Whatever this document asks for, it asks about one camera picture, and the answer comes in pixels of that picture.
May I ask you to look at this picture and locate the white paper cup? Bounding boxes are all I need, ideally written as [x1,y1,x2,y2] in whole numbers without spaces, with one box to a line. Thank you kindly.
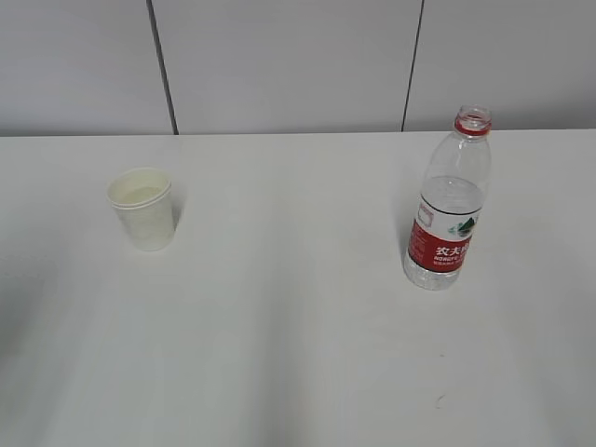
[107,168,175,251]

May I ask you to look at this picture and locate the Nongfu Spring water bottle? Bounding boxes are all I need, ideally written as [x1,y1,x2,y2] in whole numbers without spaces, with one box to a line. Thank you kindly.
[403,105,492,291]

